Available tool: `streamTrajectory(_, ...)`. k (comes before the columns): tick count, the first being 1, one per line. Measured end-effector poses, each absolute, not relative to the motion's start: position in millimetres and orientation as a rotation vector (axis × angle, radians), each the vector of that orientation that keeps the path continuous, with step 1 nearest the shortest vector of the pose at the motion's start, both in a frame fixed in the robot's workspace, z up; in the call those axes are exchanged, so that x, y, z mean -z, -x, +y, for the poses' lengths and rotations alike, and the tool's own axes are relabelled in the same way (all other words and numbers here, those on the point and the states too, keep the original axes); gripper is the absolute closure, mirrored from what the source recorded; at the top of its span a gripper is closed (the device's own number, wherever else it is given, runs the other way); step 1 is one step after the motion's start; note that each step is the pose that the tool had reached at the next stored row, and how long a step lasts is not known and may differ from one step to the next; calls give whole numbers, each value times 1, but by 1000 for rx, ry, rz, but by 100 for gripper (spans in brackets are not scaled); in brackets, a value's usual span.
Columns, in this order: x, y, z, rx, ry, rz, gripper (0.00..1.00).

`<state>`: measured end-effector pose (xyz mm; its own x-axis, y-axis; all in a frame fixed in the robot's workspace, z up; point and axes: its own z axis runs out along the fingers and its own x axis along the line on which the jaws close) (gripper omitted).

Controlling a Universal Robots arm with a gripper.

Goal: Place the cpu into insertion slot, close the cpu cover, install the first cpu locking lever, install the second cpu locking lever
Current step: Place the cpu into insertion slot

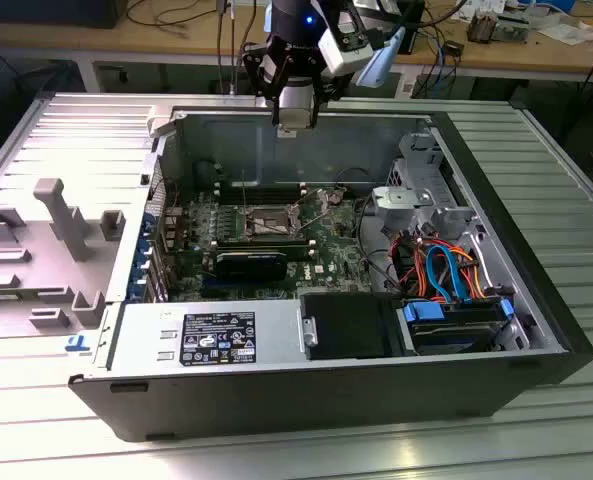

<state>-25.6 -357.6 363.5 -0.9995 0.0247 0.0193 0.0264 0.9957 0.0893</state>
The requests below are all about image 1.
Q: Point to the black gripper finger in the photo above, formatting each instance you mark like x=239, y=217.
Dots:
x=276, y=112
x=315, y=112

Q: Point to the silver CPU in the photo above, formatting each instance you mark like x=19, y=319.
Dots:
x=293, y=119

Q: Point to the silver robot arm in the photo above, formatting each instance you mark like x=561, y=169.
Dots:
x=381, y=62

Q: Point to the RAM slot black clips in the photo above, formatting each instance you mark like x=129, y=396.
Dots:
x=288, y=188
x=288, y=196

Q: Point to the CPU socket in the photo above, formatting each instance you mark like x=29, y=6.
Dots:
x=266, y=222

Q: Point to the blue expansion slot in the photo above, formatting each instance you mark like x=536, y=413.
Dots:
x=226, y=289

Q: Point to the white case latch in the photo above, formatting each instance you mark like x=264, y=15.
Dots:
x=158, y=122

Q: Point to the green RAM stick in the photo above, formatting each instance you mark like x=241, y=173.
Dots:
x=261, y=250

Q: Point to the green motherboard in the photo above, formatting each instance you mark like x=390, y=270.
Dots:
x=336, y=260

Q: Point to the small black box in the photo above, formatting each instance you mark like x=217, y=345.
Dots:
x=453, y=48

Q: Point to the black graphics card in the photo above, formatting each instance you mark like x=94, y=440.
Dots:
x=248, y=267

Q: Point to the brown coil component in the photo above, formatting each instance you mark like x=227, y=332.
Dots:
x=480, y=27

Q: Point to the white booklet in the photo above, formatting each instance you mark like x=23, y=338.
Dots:
x=476, y=9

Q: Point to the blue plastic card retainer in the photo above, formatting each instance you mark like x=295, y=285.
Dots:
x=142, y=260

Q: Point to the grey metal device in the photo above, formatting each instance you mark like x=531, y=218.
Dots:
x=511, y=27

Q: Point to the hard disk in blue carrier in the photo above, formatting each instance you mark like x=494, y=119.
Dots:
x=423, y=312

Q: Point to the wooden workbench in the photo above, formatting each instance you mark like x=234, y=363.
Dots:
x=51, y=37

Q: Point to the large black box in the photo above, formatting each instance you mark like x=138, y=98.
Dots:
x=51, y=12

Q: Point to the silver power supply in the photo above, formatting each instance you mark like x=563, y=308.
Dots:
x=141, y=340

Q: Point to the white papers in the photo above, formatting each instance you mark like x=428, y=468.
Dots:
x=571, y=32

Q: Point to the grey parts rack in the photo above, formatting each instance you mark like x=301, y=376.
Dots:
x=41, y=272

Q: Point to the black PC case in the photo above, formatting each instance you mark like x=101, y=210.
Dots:
x=276, y=400

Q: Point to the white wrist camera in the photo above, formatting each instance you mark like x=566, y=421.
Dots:
x=341, y=55

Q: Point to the grey metal bracket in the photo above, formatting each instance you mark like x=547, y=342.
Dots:
x=401, y=197

